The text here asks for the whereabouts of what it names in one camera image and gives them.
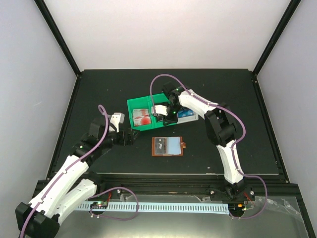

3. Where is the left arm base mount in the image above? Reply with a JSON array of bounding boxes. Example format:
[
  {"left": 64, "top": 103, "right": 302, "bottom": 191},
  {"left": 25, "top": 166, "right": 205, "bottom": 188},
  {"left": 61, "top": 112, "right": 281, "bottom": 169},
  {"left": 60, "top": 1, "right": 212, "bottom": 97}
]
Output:
[{"left": 90, "top": 186, "right": 125, "bottom": 199}]

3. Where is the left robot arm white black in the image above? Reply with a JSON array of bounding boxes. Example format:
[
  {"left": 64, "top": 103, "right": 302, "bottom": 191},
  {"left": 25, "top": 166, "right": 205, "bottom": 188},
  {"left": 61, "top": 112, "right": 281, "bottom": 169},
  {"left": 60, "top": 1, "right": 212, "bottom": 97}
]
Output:
[{"left": 15, "top": 113, "right": 139, "bottom": 238}]

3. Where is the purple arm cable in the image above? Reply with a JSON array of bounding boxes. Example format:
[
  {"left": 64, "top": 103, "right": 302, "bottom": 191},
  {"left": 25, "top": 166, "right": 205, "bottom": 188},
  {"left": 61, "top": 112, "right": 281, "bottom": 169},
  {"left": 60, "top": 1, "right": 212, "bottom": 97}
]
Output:
[
  {"left": 150, "top": 73, "right": 268, "bottom": 220},
  {"left": 18, "top": 104, "right": 139, "bottom": 238}
]

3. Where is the stack of blue cards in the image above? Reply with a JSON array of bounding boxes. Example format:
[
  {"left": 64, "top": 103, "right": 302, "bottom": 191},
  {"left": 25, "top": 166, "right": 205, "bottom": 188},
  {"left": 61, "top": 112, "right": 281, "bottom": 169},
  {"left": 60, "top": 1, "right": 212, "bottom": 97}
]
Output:
[{"left": 178, "top": 109, "right": 195, "bottom": 118}]

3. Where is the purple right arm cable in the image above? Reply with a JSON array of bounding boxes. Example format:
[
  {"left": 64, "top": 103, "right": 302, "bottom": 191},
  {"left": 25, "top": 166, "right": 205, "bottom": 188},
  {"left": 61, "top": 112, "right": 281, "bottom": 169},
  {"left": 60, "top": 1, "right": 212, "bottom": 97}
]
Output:
[{"left": 150, "top": 73, "right": 268, "bottom": 220}]

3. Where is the black vip card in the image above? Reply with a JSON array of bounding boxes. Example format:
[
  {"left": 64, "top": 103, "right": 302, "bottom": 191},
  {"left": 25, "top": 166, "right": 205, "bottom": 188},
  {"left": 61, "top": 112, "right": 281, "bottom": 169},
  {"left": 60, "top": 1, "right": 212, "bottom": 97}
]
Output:
[{"left": 154, "top": 137, "right": 166, "bottom": 155}]

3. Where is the black aluminium frame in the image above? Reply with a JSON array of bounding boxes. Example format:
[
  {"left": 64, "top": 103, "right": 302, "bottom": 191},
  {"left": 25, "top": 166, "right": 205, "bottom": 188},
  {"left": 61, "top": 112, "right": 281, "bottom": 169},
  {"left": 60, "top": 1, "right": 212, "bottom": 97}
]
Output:
[{"left": 17, "top": 0, "right": 317, "bottom": 238}]

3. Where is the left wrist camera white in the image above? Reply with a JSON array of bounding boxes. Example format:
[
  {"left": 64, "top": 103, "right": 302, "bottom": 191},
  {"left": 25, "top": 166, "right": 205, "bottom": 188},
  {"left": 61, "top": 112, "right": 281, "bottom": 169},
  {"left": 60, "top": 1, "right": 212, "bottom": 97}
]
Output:
[{"left": 109, "top": 113, "right": 125, "bottom": 132}]

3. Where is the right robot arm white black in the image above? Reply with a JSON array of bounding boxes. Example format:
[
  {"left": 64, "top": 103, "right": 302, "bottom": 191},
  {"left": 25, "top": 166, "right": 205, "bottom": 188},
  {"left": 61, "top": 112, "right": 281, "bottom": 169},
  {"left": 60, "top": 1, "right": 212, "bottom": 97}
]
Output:
[{"left": 162, "top": 82, "right": 245, "bottom": 200}]

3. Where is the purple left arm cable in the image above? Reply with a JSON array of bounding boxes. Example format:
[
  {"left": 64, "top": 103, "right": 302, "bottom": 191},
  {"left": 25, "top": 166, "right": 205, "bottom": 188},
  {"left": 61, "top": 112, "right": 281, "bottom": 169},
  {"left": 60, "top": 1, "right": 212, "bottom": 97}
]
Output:
[{"left": 18, "top": 104, "right": 139, "bottom": 238}]

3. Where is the white bin with blue cards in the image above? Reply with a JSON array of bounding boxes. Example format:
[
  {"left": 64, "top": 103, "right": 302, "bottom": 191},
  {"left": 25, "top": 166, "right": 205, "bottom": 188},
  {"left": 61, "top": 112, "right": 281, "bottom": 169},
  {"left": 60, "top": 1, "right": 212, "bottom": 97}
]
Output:
[{"left": 177, "top": 109, "right": 199, "bottom": 124}]

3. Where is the stack of white red cards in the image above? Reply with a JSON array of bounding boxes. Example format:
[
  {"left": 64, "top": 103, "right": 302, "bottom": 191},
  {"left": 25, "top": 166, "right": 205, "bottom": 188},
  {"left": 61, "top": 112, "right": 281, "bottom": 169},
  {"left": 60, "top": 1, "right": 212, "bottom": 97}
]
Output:
[{"left": 132, "top": 109, "right": 152, "bottom": 126}]

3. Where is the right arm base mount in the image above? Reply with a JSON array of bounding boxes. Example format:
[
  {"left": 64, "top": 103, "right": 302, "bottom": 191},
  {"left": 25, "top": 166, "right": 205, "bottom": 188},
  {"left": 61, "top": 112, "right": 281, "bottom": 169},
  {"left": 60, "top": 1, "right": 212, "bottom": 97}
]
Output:
[{"left": 207, "top": 184, "right": 255, "bottom": 202}]

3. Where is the green bin with black cards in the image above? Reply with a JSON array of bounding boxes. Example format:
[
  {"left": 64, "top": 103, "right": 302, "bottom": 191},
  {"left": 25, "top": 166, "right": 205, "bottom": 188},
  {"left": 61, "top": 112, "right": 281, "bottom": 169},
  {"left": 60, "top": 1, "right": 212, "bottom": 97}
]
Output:
[{"left": 148, "top": 93, "right": 177, "bottom": 129}]

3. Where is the brown leather card holder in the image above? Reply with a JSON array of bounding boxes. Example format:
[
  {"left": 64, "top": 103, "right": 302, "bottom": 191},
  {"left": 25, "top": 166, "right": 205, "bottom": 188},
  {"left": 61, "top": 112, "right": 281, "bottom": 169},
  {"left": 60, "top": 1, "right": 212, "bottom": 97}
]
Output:
[{"left": 152, "top": 136, "right": 186, "bottom": 157}]

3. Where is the white slotted cable duct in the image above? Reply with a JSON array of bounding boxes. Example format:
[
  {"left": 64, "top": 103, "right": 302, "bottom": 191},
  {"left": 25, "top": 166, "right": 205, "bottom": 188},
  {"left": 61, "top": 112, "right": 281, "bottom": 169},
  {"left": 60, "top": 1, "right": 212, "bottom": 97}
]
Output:
[{"left": 75, "top": 201, "right": 229, "bottom": 215}]

